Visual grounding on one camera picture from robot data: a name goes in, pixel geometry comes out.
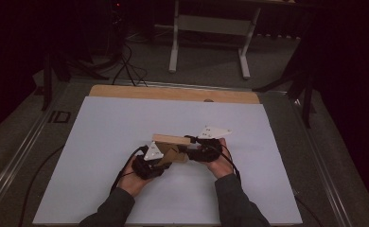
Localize black tripod stand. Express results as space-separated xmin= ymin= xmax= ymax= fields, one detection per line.
xmin=252 ymin=29 xmax=318 ymax=130

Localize metal floor strip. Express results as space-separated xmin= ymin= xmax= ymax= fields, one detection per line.
xmin=121 ymin=79 xmax=290 ymax=95

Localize black floor socket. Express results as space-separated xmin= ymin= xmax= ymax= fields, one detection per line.
xmin=47 ymin=110 xmax=72 ymax=124

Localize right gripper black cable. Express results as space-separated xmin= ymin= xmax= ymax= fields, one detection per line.
xmin=215 ymin=145 xmax=242 ymax=187

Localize white metal desk frame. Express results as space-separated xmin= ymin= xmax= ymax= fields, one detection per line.
xmin=167 ymin=0 xmax=263 ymax=80

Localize black metal stand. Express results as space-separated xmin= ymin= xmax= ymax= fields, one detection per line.
xmin=40 ymin=46 xmax=111 ymax=112

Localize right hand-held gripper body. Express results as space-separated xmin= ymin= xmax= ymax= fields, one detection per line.
xmin=190 ymin=125 xmax=234 ymax=164

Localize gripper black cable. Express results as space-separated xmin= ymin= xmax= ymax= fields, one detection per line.
xmin=215 ymin=145 xmax=242 ymax=187
xmin=109 ymin=145 xmax=149 ymax=196

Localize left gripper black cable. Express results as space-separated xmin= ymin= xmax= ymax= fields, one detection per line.
xmin=109 ymin=145 xmax=149 ymax=196

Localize person's right hand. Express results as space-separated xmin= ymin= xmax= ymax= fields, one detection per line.
xmin=204 ymin=137 xmax=237 ymax=180

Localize person's left hand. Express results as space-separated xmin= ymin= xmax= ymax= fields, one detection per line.
xmin=117 ymin=162 xmax=158 ymax=199

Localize thin black floor cable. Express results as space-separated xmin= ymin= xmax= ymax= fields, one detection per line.
xmin=293 ymin=194 xmax=326 ymax=227
xmin=17 ymin=144 xmax=66 ymax=227

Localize small wooden board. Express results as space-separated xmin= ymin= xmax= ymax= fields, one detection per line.
xmin=151 ymin=133 xmax=196 ymax=167

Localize black floor cables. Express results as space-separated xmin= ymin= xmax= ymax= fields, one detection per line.
xmin=111 ymin=42 xmax=149 ymax=88

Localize white table mat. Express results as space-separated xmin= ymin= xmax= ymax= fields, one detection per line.
xmin=32 ymin=96 xmax=304 ymax=226

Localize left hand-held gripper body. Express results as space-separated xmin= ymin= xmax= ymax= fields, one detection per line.
xmin=131 ymin=141 xmax=171 ymax=181

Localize metal floor rail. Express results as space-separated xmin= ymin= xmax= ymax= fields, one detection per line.
xmin=0 ymin=105 xmax=59 ymax=217
xmin=290 ymin=97 xmax=355 ymax=227

